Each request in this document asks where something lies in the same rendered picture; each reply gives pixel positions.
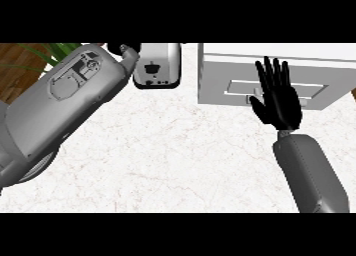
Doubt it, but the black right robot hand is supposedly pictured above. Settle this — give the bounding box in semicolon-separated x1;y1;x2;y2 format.
248;55;304;131

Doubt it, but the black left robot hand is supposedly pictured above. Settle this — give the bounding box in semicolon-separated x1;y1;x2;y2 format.
106;42;142;57

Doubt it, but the white drawer front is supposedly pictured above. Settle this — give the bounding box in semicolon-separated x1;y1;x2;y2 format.
223;79;331;101

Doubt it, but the white drawer cabinet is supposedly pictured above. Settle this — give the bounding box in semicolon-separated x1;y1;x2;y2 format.
196;43;356;112

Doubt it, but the green plant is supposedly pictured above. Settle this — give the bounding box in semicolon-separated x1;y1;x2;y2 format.
0;43;83;72

